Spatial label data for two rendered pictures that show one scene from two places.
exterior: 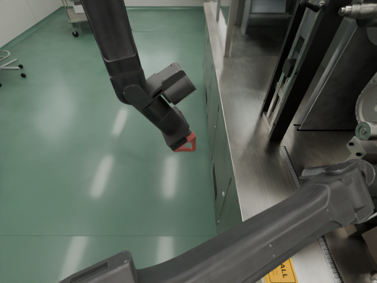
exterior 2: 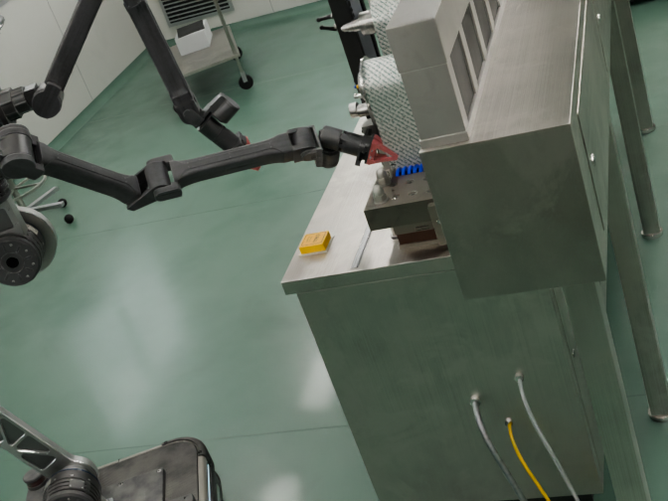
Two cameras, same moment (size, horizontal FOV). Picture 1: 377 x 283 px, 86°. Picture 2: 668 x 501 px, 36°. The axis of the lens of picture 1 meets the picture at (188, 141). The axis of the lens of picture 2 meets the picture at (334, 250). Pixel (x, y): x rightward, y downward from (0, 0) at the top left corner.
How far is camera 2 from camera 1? 2.58 m
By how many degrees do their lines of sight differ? 27
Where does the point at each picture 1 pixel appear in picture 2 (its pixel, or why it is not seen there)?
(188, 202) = not seen: hidden behind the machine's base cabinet
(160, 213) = (323, 399)
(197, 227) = not seen: hidden behind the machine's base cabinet
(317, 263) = (354, 237)
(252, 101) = not seen: hidden behind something
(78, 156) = (177, 338)
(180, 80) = (223, 103)
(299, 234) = (247, 151)
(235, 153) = (333, 184)
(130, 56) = (184, 92)
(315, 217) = (259, 145)
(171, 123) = (226, 139)
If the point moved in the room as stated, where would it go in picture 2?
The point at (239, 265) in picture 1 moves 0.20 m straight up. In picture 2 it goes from (212, 157) to (182, 85)
